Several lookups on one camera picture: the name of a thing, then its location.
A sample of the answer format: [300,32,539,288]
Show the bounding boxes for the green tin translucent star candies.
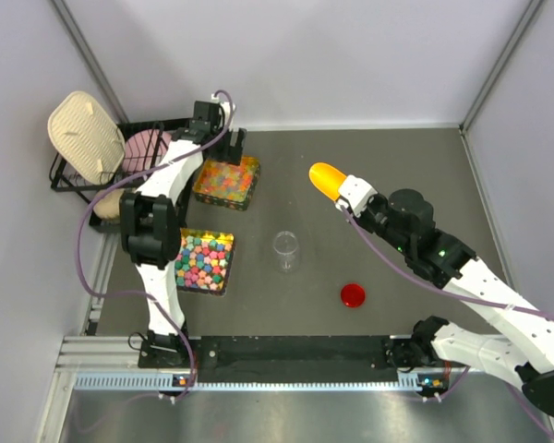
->
[193,156,260,211]

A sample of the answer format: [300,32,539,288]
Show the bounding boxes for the orange plastic scoop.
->
[308,162,347,201]

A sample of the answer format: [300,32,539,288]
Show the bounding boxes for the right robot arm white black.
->
[337,181,554,418]

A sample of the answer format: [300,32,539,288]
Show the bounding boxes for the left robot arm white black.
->
[120,94,246,369]

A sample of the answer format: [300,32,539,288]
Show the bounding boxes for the tin with opaque star candies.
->
[175,228,235,296]

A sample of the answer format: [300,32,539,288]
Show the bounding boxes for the pink bowl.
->
[121,129,172,174]

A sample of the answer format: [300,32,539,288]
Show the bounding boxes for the red round lid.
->
[340,283,366,308]

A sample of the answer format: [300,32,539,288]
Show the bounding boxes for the clear plastic cup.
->
[271,231,300,272]

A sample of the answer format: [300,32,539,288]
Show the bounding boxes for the beige round bowl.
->
[93,189,124,221]

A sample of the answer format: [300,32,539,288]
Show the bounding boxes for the beige ribbed tray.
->
[47,90,125,185]

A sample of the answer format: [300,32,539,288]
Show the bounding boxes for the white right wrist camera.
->
[334,175,378,218]

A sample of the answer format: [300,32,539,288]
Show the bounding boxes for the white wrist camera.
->
[211,93,236,126]
[334,175,378,218]

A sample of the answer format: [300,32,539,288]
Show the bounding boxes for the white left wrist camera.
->
[211,93,236,126]

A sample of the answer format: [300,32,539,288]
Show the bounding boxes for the black wire dish rack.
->
[49,117,199,234]

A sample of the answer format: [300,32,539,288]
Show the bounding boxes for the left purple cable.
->
[76,90,235,402]

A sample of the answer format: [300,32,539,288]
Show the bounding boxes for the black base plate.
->
[130,333,452,382]

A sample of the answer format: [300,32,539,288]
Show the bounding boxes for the aluminium frame rail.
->
[31,234,554,443]

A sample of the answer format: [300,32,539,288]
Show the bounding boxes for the grey slotted cable duct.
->
[74,372,448,393]

